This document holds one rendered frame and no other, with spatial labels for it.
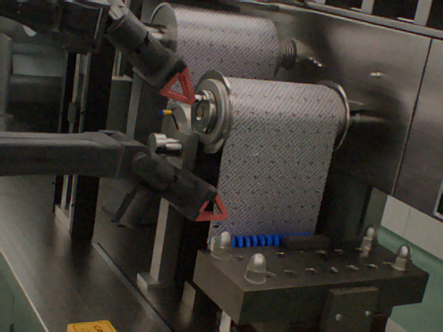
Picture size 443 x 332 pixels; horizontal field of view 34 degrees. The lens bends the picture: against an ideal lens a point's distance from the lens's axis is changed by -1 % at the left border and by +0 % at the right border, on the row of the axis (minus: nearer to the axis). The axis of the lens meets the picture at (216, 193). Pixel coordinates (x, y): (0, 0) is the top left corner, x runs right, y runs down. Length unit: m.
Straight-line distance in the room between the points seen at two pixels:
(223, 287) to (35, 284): 0.37
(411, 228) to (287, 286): 3.51
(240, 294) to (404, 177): 0.41
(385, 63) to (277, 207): 0.34
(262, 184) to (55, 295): 0.42
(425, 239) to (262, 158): 3.34
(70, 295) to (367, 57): 0.72
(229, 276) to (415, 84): 0.49
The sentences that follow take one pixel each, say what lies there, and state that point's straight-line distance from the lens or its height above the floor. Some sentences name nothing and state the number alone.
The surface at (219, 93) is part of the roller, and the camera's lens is 1.25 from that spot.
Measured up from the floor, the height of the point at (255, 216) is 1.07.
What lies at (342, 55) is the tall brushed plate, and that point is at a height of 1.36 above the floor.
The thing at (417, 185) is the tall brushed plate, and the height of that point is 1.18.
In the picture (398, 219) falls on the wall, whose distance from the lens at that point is 4.74.
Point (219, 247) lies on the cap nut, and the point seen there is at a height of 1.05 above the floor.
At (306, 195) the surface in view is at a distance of 1.38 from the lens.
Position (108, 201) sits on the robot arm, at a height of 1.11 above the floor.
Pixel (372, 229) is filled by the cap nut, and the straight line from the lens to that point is 1.42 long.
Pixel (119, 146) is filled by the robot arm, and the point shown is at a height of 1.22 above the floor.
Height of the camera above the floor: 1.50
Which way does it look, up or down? 18 degrees down
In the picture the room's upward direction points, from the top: 10 degrees clockwise
